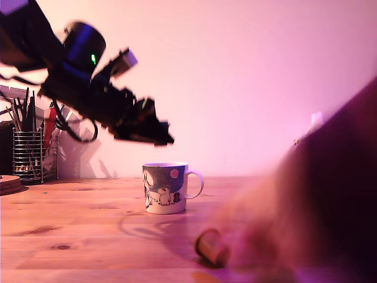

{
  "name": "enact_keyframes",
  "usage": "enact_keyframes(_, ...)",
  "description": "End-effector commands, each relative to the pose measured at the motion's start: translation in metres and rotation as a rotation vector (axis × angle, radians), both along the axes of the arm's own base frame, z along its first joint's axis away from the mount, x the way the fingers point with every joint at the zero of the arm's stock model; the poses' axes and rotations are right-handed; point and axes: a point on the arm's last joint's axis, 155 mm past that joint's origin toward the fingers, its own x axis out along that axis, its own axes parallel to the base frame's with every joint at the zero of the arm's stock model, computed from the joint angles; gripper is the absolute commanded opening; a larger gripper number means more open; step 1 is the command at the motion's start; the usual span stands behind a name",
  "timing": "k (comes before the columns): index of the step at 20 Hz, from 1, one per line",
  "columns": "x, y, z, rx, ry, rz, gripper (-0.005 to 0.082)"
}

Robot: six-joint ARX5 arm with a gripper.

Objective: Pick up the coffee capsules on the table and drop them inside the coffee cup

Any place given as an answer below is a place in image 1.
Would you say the person's hand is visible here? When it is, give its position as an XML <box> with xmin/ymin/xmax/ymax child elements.
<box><xmin>225</xmin><ymin>122</ymin><xmax>325</xmax><ymax>283</ymax></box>

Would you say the black curved utensil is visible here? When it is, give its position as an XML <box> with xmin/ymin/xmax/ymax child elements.
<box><xmin>55</xmin><ymin>119</ymin><xmax>72</xmax><ymax>132</ymax></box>

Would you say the thin black stick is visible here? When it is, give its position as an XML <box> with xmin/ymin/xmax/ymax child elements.
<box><xmin>25</xmin><ymin>87</ymin><xmax>31</xmax><ymax>124</ymax></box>

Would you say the chrome wire utensil holder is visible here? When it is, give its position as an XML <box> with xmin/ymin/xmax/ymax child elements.
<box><xmin>12</xmin><ymin>129</ymin><xmax>59</xmax><ymax>185</ymax></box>

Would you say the dark brown basket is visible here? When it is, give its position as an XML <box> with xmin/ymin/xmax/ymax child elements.
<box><xmin>0</xmin><ymin>121</ymin><xmax>15</xmax><ymax>177</ymax></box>

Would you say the wide black spatula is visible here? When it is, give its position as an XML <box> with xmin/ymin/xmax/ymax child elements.
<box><xmin>28</xmin><ymin>91</ymin><xmax>38</xmax><ymax>133</ymax></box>

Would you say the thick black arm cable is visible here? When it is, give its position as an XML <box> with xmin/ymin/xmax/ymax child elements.
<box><xmin>52</xmin><ymin>100</ymin><xmax>100</xmax><ymax>144</ymax></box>

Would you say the grey metal rack rail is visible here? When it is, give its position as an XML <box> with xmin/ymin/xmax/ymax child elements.
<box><xmin>0</xmin><ymin>85</ymin><xmax>30</xmax><ymax>103</ymax></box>

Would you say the cartoon print ceramic mug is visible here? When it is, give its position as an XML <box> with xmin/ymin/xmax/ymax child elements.
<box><xmin>142</xmin><ymin>162</ymin><xmax>204</xmax><ymax>215</ymax></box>

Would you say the pale plastic bag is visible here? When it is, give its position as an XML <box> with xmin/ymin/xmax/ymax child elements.
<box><xmin>42</xmin><ymin>129</ymin><xmax>67</xmax><ymax>172</ymax></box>

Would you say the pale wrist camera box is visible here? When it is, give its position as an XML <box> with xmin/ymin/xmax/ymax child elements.
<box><xmin>91</xmin><ymin>47</ymin><xmax>139</xmax><ymax>86</ymax></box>

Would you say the red utensil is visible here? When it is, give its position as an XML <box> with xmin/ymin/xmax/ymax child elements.
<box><xmin>43</xmin><ymin>107</ymin><xmax>58</xmax><ymax>148</ymax></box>

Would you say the white tissue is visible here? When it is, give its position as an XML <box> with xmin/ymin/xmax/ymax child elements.
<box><xmin>306</xmin><ymin>111</ymin><xmax>325</xmax><ymax>135</ymax></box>

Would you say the silver metal utensil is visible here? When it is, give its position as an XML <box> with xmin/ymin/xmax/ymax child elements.
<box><xmin>60</xmin><ymin>108</ymin><xmax>76</xmax><ymax>127</ymax></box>

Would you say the round cork trivet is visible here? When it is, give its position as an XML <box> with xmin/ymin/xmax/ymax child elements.
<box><xmin>0</xmin><ymin>175</ymin><xmax>23</xmax><ymax>197</ymax></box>

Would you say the wooden chopstick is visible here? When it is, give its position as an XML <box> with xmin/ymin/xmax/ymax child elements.
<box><xmin>5</xmin><ymin>106</ymin><xmax>20</xmax><ymax>132</ymax></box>
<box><xmin>11</xmin><ymin>103</ymin><xmax>24</xmax><ymax>132</ymax></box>

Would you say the brown coffee capsule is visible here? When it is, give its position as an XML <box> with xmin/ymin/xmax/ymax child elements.
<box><xmin>194</xmin><ymin>228</ymin><xmax>231</xmax><ymax>268</ymax></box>

